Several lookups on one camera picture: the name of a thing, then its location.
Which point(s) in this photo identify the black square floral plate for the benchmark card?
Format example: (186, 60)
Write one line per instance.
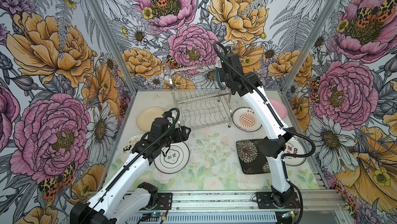
(252, 160)

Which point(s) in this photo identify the white plate orange sunburst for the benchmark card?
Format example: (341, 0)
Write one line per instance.
(245, 119)

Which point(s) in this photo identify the white vented panel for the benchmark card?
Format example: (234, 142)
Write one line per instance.
(207, 218)

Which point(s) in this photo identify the pink round plate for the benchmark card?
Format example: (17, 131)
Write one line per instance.
(279, 107)

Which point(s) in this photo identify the white plate green red rim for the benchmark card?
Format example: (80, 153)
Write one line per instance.
(219, 79)

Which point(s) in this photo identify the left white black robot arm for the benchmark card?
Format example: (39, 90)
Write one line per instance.
(112, 205)

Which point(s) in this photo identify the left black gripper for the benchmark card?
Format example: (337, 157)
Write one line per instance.
(184, 136)

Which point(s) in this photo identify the green circuit board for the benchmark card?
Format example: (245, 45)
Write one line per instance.
(153, 215)

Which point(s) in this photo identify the cream round plate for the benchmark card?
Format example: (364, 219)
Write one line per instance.
(145, 119)

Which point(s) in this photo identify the white plate with black drawing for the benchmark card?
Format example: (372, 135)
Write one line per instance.
(128, 146)

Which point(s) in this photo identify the white plate black rim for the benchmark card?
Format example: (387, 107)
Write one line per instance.
(173, 159)

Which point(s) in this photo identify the chrome wire dish rack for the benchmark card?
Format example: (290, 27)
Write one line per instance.
(202, 101)

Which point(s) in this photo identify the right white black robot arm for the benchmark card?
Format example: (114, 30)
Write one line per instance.
(250, 88)

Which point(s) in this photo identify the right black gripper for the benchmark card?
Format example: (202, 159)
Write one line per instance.
(222, 74)

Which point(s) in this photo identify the aluminium front rail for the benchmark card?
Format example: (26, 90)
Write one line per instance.
(246, 201)

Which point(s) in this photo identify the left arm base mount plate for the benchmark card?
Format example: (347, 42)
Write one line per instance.
(160, 201)

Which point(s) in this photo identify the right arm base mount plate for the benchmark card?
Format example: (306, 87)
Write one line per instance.
(263, 199)

